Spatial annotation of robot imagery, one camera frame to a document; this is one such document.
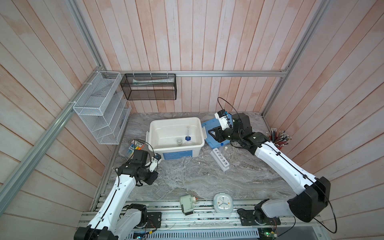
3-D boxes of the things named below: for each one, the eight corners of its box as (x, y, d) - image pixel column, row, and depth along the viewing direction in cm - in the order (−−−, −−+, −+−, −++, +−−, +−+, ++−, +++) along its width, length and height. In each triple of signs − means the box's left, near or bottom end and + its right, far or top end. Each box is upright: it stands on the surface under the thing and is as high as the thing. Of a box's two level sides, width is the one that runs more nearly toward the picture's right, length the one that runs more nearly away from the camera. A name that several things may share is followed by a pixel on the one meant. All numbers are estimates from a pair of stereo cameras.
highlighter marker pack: (124, 152, 101) (123, 150, 99) (134, 141, 107) (133, 139, 105) (134, 157, 98) (133, 155, 97) (144, 145, 105) (143, 143, 103)
